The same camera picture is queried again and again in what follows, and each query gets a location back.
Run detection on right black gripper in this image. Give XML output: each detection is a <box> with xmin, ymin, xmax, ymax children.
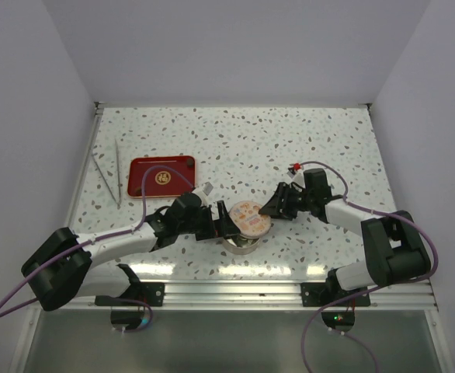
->
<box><xmin>259</xmin><ymin>182</ymin><xmax>313</xmax><ymax>221</ymax></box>

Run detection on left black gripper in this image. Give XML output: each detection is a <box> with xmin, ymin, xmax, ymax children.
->
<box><xmin>178</xmin><ymin>200</ymin><xmax>239</xmax><ymax>240</ymax></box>

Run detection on round silver tin lid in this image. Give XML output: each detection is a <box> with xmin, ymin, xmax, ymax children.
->
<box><xmin>229</xmin><ymin>200</ymin><xmax>271</xmax><ymax>239</ymax></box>

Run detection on round silver tin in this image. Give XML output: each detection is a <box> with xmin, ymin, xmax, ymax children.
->
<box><xmin>222</xmin><ymin>234</ymin><xmax>260</xmax><ymax>255</ymax></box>

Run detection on silver metal tweezers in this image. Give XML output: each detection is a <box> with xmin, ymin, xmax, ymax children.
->
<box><xmin>91</xmin><ymin>138</ymin><xmax>123</xmax><ymax>208</ymax></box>

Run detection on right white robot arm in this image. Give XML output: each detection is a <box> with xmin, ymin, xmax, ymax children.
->
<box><xmin>259</xmin><ymin>166</ymin><xmax>432</xmax><ymax>305</ymax></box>

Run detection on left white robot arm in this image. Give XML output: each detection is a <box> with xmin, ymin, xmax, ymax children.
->
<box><xmin>21</xmin><ymin>193</ymin><xmax>240</xmax><ymax>312</ymax></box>

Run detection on red rectangular tray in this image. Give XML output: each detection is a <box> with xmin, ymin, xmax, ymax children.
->
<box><xmin>127</xmin><ymin>155</ymin><xmax>196</xmax><ymax>198</ymax></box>

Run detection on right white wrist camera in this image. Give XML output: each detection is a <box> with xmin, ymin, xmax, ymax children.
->
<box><xmin>288</xmin><ymin>163</ymin><xmax>305</xmax><ymax>191</ymax></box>

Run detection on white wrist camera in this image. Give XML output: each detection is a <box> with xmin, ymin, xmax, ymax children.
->
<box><xmin>193</xmin><ymin>182</ymin><xmax>214</xmax><ymax>206</ymax></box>
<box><xmin>288</xmin><ymin>163</ymin><xmax>305</xmax><ymax>191</ymax></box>

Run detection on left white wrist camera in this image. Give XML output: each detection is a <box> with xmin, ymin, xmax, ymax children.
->
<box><xmin>193</xmin><ymin>182</ymin><xmax>214</xmax><ymax>206</ymax></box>

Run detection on aluminium front rail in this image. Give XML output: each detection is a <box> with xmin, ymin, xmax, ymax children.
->
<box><xmin>75</xmin><ymin>281</ymin><xmax>434</xmax><ymax>312</ymax></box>

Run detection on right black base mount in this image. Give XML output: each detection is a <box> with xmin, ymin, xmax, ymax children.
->
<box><xmin>300</xmin><ymin>262</ymin><xmax>375</xmax><ymax>307</ymax></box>

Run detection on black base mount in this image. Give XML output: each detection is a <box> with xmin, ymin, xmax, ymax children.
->
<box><xmin>300</xmin><ymin>262</ymin><xmax>375</xmax><ymax>307</ymax></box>
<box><xmin>95</xmin><ymin>263</ymin><xmax>165</xmax><ymax>307</ymax></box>

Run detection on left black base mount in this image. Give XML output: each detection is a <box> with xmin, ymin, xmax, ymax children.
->
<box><xmin>95</xmin><ymin>263</ymin><xmax>165</xmax><ymax>307</ymax></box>

